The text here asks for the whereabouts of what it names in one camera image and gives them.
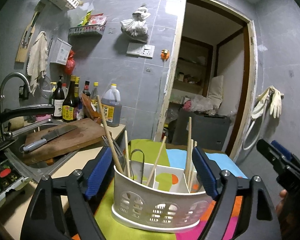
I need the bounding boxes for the white hose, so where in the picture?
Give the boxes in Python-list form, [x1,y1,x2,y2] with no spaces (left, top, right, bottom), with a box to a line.
[242,90,273,151]

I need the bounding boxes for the white plastic utensil basket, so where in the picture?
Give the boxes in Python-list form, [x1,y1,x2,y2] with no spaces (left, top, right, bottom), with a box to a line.
[111,160,216,232]

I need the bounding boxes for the beige dish towel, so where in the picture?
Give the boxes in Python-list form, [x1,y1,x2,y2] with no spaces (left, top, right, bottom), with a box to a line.
[27,31,49,96]

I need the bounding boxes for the red plastic bag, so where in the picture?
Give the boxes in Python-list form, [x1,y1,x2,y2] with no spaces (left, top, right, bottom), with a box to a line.
[64,50,76,75]

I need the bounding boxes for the cream rubber gloves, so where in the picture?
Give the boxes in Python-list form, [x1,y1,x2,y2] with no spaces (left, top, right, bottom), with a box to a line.
[268,85,284,119]

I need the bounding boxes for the steel sink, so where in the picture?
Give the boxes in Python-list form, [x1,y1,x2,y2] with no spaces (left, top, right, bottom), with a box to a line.
[4,120,81,181]

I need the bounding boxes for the metal strainer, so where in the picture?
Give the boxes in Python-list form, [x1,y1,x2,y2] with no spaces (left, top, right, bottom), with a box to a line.
[38,75,53,100]

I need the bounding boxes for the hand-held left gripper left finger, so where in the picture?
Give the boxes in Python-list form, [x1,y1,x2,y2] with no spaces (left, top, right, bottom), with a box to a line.
[19,146,113,240]

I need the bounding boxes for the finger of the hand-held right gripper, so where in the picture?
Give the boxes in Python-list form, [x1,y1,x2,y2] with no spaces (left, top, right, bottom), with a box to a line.
[256,139,291,173]
[270,140,300,178]

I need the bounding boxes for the kitchen cleaver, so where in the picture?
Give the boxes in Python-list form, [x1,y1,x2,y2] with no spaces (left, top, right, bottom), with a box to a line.
[20,125,78,153]

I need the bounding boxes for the hanging plastic bag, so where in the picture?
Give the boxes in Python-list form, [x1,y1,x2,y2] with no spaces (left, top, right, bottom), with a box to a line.
[120,5,149,41]

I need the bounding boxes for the dark bottle white label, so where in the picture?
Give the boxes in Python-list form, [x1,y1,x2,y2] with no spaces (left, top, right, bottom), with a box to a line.
[51,76,66,120]

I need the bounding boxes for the white wall box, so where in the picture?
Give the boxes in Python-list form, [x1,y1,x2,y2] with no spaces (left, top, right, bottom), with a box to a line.
[50,37,73,65]

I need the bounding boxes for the metal faucet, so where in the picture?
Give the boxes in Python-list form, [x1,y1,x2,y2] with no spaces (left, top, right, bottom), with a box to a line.
[0,72,32,141]

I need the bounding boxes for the soy sauce bottle yellow label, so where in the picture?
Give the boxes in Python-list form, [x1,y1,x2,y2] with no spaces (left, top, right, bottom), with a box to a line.
[62,75,78,123]

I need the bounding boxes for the storage room shelf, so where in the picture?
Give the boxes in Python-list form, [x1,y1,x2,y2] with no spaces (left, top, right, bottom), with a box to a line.
[173,36,214,98]

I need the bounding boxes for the grey wall basket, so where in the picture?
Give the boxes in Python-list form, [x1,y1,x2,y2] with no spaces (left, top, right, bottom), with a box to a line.
[68,25,107,37]

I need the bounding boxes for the seasoning packets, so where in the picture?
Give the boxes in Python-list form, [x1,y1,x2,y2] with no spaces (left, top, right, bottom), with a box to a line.
[77,10,108,27]

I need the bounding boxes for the wooden knife holder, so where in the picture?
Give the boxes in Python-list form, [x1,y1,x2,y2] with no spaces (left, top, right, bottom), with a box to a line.
[15,11,41,63]

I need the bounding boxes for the wooden door frame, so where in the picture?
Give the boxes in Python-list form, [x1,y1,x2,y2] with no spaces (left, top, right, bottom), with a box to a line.
[153,0,260,160]

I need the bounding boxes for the grey cabinet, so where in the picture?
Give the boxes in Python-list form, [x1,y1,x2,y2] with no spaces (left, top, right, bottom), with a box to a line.
[172,111,232,153]

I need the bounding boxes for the small dark sauce bottle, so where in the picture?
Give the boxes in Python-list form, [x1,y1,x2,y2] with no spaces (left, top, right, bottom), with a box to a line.
[82,80,91,98]

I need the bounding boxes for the black handled wok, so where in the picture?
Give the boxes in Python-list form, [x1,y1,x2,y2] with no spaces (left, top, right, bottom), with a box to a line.
[0,104,56,123]

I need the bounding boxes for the brown wooden spatula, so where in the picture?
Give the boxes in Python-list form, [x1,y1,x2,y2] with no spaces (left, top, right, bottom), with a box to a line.
[80,93,102,125]

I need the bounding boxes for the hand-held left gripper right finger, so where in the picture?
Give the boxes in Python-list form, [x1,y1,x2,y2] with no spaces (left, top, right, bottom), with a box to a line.
[192,146,283,240]

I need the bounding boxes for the yellow capped bottle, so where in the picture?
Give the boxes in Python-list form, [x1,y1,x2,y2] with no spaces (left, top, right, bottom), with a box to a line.
[90,82,100,111]

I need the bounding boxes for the grey wall plate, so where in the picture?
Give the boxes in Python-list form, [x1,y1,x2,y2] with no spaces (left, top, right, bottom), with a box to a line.
[126,42,144,57]

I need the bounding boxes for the colourful patchwork cloth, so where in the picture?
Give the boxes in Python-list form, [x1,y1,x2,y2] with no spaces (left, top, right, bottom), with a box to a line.
[93,138,249,240]

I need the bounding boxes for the beige pillow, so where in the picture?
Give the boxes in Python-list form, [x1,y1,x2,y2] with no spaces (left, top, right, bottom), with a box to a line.
[207,75,224,108]

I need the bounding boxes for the person's right hand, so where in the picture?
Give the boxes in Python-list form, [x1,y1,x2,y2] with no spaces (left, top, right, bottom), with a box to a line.
[276,189,288,215]

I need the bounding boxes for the induction stove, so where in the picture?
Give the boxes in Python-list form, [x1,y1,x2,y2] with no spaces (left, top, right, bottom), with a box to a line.
[0,158,25,206]

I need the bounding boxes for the clear plastic bag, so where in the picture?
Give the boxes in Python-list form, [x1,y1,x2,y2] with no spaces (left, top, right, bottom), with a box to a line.
[181,95,222,116]

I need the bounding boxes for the wooden cutting board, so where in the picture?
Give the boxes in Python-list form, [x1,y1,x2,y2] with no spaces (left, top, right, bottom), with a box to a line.
[21,117,112,166]

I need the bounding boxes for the large cooking wine jug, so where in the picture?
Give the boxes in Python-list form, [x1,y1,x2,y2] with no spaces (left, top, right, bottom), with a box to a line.
[100,83,122,128]

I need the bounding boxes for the white wall socket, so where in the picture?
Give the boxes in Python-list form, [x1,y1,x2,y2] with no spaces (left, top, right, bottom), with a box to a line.
[140,44,156,59]

